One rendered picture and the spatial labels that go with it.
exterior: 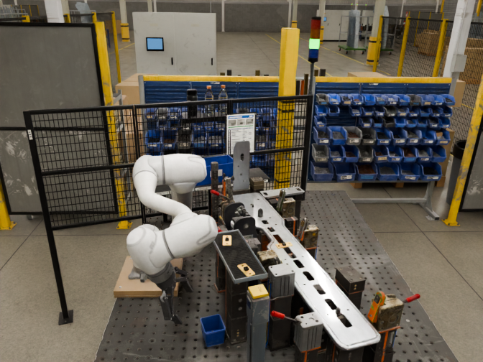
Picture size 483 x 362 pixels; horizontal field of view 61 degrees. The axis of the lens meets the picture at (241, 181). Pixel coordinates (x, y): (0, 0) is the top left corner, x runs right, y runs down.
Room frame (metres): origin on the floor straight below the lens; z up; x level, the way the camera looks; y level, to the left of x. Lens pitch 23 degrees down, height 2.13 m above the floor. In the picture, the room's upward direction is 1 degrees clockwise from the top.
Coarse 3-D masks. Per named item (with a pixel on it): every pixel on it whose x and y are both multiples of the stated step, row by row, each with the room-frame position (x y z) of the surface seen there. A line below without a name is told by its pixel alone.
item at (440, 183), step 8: (352, 72) 5.61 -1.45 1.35; (360, 72) 5.62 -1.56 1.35; (368, 72) 5.63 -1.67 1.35; (456, 80) 5.02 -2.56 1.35; (456, 88) 4.94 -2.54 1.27; (456, 96) 4.94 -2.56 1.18; (456, 104) 4.94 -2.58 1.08; (448, 144) 4.94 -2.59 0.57; (448, 152) 4.94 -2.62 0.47; (352, 184) 4.91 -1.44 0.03; (360, 184) 4.84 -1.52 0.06; (392, 184) 4.97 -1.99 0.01; (400, 184) 4.89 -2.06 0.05; (440, 184) 4.93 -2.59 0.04
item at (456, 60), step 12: (468, 0) 5.95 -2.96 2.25; (456, 12) 6.07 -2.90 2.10; (468, 12) 5.95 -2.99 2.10; (456, 24) 6.01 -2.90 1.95; (468, 24) 5.96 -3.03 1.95; (456, 36) 5.96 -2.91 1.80; (456, 48) 5.93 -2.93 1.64; (456, 60) 5.86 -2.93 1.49; (444, 72) 6.08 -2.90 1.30; (456, 72) 5.96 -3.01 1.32
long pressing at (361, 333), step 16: (256, 192) 2.48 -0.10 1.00; (256, 208) 2.24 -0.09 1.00; (272, 208) 2.25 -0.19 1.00; (256, 224) 2.04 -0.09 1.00; (272, 224) 2.05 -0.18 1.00; (272, 240) 1.87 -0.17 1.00; (288, 240) 1.88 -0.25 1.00; (288, 256) 1.72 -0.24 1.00; (304, 256) 1.72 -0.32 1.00; (320, 272) 1.59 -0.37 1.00; (304, 288) 1.48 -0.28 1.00; (336, 288) 1.48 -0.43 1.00; (320, 304) 1.37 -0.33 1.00; (336, 304) 1.37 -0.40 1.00; (352, 304) 1.38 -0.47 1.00; (336, 320) 1.28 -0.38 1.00; (352, 320) 1.28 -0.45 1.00; (336, 336) 1.19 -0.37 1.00; (352, 336) 1.19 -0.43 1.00; (368, 336) 1.19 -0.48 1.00
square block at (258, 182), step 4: (252, 180) 2.54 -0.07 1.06; (256, 180) 2.54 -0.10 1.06; (260, 180) 2.54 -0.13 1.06; (252, 184) 2.54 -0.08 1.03; (256, 184) 2.52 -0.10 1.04; (260, 184) 2.53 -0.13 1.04; (252, 188) 2.53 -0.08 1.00; (256, 188) 2.52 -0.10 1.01; (260, 188) 2.53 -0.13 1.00; (260, 192) 2.54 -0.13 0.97
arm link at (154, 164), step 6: (144, 156) 1.74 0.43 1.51; (150, 156) 1.75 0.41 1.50; (156, 156) 1.73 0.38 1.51; (162, 156) 1.72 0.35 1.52; (138, 162) 1.68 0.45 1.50; (144, 162) 1.67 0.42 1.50; (150, 162) 1.67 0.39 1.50; (156, 162) 1.67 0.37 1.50; (162, 162) 1.68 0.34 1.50; (138, 168) 1.63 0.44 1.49; (144, 168) 1.63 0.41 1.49; (150, 168) 1.64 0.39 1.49; (156, 168) 1.65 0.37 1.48; (162, 168) 1.66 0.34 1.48; (132, 174) 1.64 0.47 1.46; (156, 174) 1.64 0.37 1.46; (162, 174) 1.65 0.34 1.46; (162, 180) 1.66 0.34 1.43
